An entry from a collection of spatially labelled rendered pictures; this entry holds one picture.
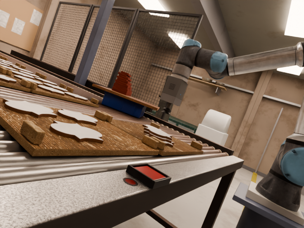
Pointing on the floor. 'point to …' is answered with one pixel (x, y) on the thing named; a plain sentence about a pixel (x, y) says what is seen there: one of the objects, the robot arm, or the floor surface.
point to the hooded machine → (215, 127)
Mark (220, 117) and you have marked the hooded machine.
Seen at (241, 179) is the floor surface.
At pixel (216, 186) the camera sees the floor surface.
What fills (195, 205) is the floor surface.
